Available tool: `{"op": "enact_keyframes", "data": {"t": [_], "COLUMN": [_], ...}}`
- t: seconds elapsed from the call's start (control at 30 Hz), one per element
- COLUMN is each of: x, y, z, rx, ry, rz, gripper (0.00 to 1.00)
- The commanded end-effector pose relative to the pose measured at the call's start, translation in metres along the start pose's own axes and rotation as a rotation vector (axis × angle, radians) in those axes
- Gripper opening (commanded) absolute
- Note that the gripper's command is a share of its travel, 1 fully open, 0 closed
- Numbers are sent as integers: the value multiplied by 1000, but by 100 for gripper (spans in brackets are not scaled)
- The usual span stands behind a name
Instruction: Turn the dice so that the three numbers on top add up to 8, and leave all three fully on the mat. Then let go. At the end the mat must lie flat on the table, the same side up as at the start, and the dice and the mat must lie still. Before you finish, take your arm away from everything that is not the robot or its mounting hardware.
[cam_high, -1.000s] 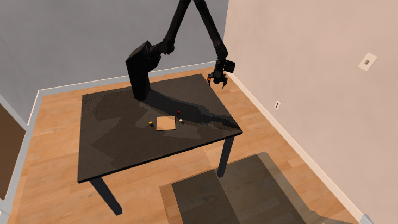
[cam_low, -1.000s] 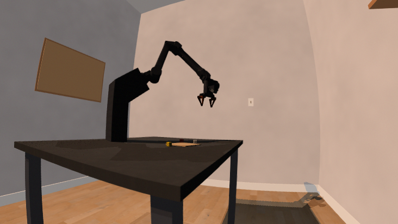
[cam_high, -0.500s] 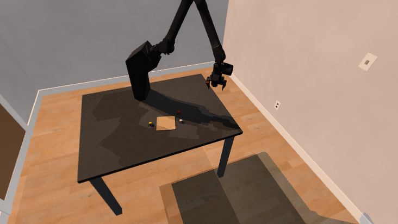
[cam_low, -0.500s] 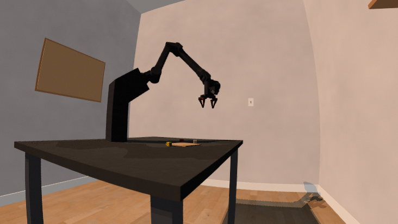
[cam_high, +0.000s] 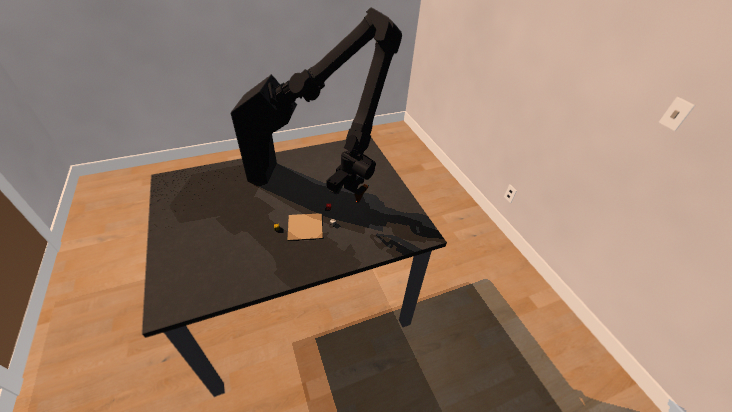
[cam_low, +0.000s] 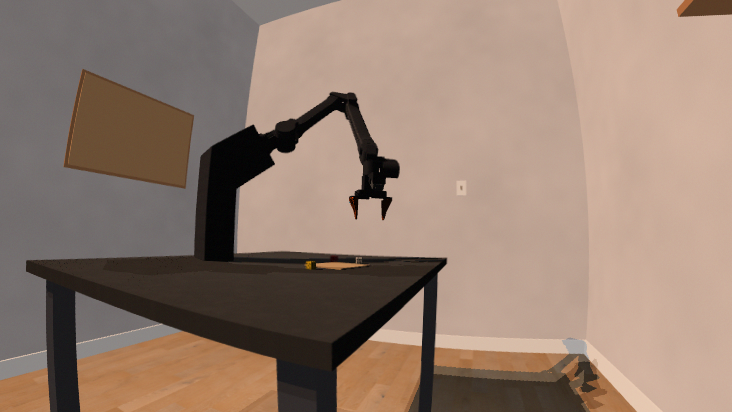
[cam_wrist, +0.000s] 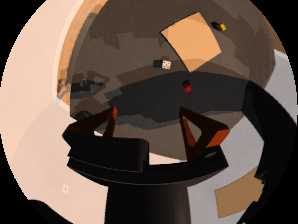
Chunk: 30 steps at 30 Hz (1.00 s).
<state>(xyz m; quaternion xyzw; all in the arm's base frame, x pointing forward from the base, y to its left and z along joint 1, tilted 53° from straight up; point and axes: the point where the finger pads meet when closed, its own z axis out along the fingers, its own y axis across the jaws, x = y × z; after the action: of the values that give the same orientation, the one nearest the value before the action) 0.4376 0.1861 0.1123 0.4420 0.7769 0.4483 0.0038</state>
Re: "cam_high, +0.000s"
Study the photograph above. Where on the orange square mat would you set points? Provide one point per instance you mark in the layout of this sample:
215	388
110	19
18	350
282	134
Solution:
305	226

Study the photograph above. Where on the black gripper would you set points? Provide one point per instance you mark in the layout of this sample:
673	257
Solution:
353	188

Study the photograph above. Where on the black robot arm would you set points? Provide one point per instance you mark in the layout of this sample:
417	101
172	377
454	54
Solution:
309	83

